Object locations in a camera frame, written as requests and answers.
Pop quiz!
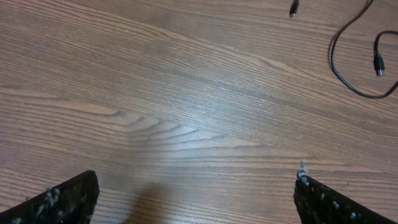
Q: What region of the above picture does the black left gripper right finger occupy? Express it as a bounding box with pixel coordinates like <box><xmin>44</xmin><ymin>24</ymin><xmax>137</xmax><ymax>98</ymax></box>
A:
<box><xmin>294</xmin><ymin>175</ymin><xmax>395</xmax><ymax>224</ymax></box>

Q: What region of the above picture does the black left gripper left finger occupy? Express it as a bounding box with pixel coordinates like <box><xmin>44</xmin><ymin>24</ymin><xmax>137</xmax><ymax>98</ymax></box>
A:
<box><xmin>1</xmin><ymin>170</ymin><xmax>100</xmax><ymax>224</ymax></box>

